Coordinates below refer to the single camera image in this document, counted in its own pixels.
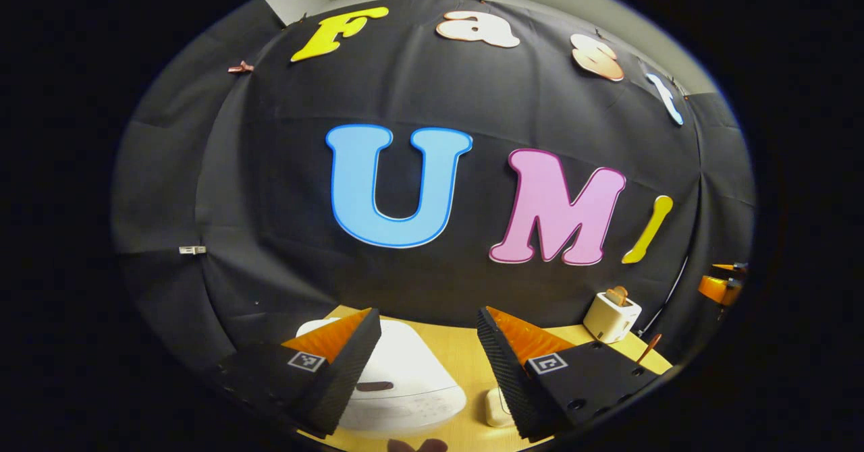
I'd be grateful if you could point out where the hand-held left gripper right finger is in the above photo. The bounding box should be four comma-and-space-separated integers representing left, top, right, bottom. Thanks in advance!
476, 305, 659, 442

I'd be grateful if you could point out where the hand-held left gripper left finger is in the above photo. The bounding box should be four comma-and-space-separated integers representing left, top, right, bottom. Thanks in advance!
215, 307, 383, 439

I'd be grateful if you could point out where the clear plastic rice container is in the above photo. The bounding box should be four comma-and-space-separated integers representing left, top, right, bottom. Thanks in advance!
484, 387, 518, 428

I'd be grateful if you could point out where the white rice cooker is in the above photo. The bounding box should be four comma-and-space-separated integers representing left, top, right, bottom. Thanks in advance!
296, 317, 468, 432

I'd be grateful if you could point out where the brown wooden spoon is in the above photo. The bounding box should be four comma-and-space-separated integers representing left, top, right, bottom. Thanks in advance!
636, 333, 663, 365

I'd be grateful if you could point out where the white toaster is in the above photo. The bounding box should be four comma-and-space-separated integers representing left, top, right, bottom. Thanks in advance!
583, 287, 643, 344

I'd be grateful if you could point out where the black backdrop cloth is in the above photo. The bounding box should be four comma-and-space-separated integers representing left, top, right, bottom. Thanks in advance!
111, 0, 757, 372

